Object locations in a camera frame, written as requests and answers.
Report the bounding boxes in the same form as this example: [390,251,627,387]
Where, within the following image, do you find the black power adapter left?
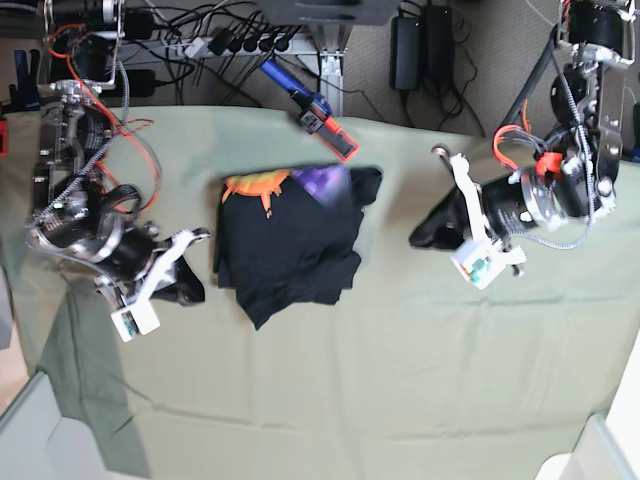
[390,17,421,91]

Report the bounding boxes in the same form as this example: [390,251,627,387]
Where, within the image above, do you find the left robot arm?
[409,1,639,287]

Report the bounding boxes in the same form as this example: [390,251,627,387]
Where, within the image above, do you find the white power strip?
[160,33,318,60]

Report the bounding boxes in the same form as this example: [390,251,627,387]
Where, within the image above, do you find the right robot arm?
[26,1,178,307]

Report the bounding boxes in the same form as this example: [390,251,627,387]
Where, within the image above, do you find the light green table cloth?
[1,114,639,479]

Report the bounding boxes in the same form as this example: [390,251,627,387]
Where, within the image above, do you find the blue orange bar clamp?
[260,59,359,162]

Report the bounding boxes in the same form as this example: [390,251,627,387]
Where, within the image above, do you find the black power adapter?
[421,4,455,83]
[390,17,421,91]

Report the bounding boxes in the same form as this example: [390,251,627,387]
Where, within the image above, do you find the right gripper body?
[95,227,210,308]

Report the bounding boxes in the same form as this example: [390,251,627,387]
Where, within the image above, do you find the orange block at left edge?
[0,118,8,157]

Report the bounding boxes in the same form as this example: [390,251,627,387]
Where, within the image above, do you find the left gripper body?
[431,144,527,275]

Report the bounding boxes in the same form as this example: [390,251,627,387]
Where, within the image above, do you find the black T-shirt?
[212,164,383,329]

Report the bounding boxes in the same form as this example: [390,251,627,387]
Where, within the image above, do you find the black power brick on floor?
[127,69,156,98]

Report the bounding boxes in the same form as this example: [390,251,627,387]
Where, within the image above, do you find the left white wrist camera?
[450,239,506,290]

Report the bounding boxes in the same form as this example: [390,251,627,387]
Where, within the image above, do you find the white bin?
[1,372,110,480]
[534,411,639,480]

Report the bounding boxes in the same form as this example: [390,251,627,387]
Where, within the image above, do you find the black power adapter right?
[421,4,455,83]

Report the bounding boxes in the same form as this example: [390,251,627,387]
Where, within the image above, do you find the blue clamp at left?
[1,49,41,115]

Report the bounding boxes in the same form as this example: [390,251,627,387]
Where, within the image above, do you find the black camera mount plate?
[255,0,401,26]

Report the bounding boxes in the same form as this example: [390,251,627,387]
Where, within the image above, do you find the aluminium frame post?
[308,24,352,117]

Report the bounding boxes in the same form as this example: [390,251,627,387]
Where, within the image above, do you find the white bin left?
[1,372,110,480]

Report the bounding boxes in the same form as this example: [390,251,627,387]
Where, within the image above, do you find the white bin right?
[534,411,639,480]

